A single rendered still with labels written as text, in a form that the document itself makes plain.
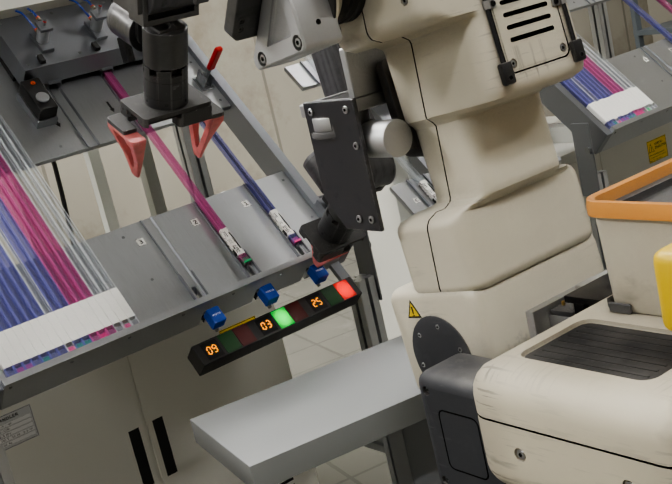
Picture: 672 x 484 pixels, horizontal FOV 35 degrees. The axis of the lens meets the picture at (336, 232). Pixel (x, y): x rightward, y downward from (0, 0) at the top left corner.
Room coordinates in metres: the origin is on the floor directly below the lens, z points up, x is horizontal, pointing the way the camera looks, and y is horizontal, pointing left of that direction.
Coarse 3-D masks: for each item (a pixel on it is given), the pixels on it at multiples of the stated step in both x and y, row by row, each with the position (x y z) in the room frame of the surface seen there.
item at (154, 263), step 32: (224, 192) 1.91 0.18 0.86; (288, 192) 1.95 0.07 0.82; (160, 224) 1.81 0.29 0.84; (192, 224) 1.83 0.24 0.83; (224, 224) 1.85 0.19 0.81; (256, 224) 1.87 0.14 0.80; (288, 224) 1.89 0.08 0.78; (96, 256) 1.72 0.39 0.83; (128, 256) 1.74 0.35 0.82; (160, 256) 1.76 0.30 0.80; (192, 256) 1.77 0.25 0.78; (224, 256) 1.79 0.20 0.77; (256, 256) 1.81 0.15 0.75; (288, 256) 1.83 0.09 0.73; (128, 288) 1.69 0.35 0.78; (160, 288) 1.71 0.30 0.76
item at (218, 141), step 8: (216, 136) 1.99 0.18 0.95; (216, 144) 1.99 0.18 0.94; (224, 144) 1.98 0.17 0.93; (224, 152) 1.97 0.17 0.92; (232, 152) 1.97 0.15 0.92; (232, 160) 1.96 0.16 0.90; (240, 168) 1.95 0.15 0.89; (240, 176) 1.94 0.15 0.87; (248, 176) 1.94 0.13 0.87; (248, 184) 1.93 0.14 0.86; (256, 184) 1.93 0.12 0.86; (256, 192) 1.91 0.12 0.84; (264, 200) 1.90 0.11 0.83; (264, 208) 1.90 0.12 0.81; (272, 208) 1.89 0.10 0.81
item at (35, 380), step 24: (288, 264) 1.79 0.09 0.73; (312, 264) 1.84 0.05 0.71; (240, 288) 1.73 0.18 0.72; (168, 312) 1.65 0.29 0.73; (192, 312) 1.68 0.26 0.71; (120, 336) 1.59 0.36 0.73; (144, 336) 1.63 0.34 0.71; (168, 336) 1.69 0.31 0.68; (48, 360) 1.53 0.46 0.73; (72, 360) 1.55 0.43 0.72; (96, 360) 1.59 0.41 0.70; (24, 384) 1.51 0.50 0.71; (48, 384) 1.55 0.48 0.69
